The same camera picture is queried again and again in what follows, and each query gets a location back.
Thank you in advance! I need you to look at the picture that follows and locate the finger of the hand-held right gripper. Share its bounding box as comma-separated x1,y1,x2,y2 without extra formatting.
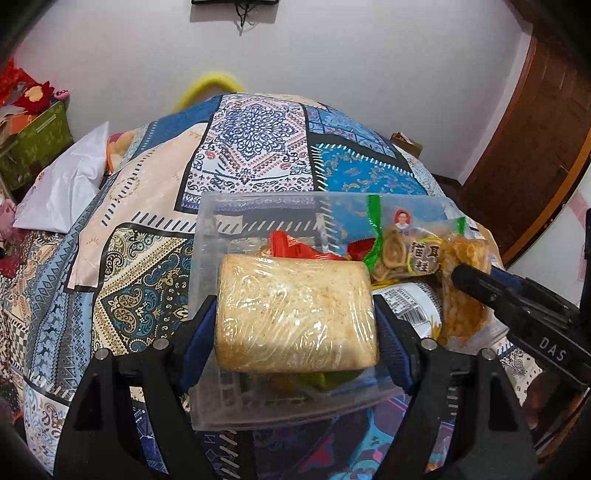
489,266,566,303
451,263,581,334

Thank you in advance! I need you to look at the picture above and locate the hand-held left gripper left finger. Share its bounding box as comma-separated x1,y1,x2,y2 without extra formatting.
53,295,260,480

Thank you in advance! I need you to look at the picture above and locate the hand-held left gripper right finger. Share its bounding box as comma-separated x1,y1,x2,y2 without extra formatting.
372,293,539,480

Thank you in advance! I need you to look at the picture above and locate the orange crispy snack packet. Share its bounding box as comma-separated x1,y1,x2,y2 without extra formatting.
434,226,494,352

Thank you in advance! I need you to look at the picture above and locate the white barcode snack packet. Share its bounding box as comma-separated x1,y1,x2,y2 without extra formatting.
372,281,446,342

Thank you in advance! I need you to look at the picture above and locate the green-edged clear crisps packet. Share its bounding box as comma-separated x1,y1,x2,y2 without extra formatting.
365,194,467,284

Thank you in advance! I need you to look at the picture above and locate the plastic-wrapped beige cake block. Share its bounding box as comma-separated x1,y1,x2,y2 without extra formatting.
214,254,381,374

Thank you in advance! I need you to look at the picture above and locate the red and yellow snack packet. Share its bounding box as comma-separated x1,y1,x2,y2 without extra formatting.
346,237,378,262

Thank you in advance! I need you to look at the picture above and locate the clear plastic storage container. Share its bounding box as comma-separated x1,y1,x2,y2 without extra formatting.
187,191,505,433

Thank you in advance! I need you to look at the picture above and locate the brown wooden door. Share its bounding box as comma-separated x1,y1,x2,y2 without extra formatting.
461,33,591,267

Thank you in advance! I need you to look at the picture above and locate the patchwork printed blanket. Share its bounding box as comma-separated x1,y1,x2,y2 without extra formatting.
0,92,546,480

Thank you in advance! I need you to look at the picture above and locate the small cardboard box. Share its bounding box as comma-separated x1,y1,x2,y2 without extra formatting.
390,132,424,158

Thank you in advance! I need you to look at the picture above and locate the white pillow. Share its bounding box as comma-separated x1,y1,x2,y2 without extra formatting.
14,121,111,234

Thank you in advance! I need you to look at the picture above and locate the orange printed cloth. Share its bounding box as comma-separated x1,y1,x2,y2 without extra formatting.
106,131,140,172

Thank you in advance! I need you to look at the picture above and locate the pink plush rabbit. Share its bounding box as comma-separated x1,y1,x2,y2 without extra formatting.
0,194,19,241

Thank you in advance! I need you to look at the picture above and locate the green fabric storage box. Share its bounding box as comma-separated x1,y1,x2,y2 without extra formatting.
0,99,74,191

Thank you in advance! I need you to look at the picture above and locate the yellow foam hoop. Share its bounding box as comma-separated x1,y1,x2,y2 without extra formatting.
172,71,246,112

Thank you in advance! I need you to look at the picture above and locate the black hanging cable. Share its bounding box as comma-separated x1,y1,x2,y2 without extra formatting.
233,3,253,36

